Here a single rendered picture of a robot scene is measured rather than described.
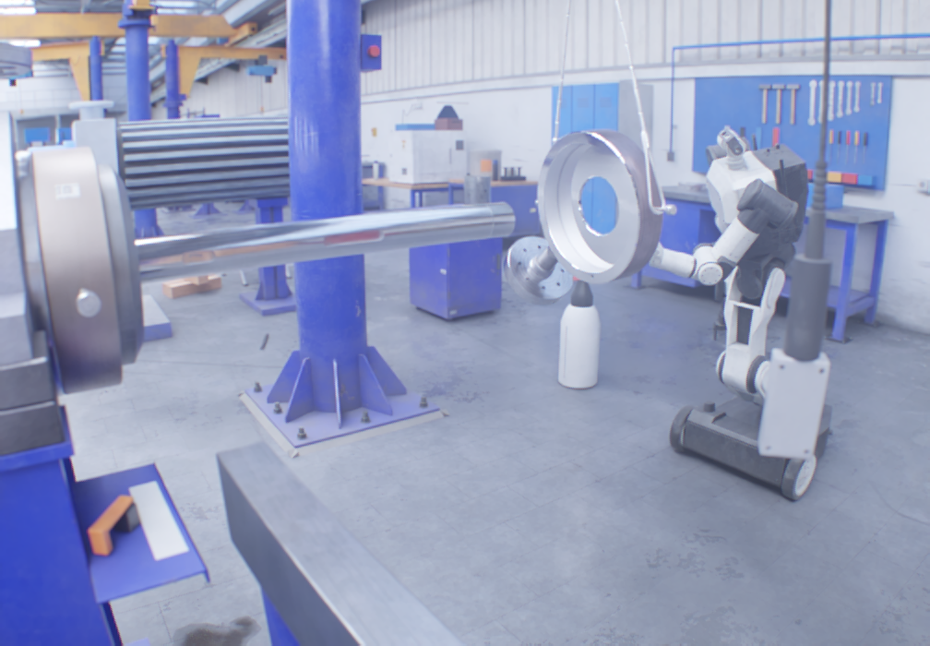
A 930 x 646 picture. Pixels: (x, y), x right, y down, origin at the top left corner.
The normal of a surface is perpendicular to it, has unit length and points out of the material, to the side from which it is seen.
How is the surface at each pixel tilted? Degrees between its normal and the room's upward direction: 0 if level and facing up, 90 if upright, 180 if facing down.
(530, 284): 49
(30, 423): 90
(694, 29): 90
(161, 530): 0
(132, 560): 0
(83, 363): 123
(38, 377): 90
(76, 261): 78
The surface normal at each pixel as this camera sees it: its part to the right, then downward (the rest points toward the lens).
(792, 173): -0.07, 0.51
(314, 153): -0.12, 0.25
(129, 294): 0.59, 0.31
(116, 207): 0.47, -0.45
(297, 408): 0.84, 0.13
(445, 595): 0.00, -0.97
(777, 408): -0.34, 0.23
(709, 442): -0.81, 0.15
